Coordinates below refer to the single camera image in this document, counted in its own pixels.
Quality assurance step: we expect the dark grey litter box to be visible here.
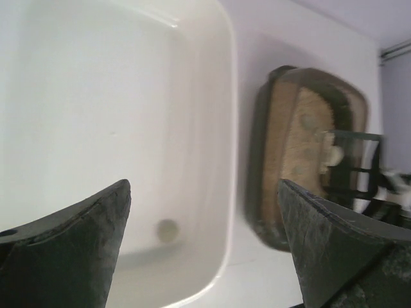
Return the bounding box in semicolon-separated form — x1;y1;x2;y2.
245;65;369;252

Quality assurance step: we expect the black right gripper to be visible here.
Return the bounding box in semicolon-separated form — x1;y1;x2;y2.
354;171;410;225

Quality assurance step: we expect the pale clump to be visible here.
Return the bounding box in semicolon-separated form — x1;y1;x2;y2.
319;132;344;174

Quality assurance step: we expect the black litter scoop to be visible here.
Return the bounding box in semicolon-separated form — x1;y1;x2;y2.
319;130;383;199

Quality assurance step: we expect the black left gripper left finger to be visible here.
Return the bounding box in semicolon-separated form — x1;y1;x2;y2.
1;179;131;307

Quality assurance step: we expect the aluminium frame rail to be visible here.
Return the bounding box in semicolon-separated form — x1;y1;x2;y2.
380;40;411;61

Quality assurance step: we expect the white plastic bin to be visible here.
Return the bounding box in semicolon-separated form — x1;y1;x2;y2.
1;1;238;307

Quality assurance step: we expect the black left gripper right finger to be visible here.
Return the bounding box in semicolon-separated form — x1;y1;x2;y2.
278;180;410;307

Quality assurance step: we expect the beige cat litter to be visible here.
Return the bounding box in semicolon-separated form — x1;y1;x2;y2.
280;87;335;196

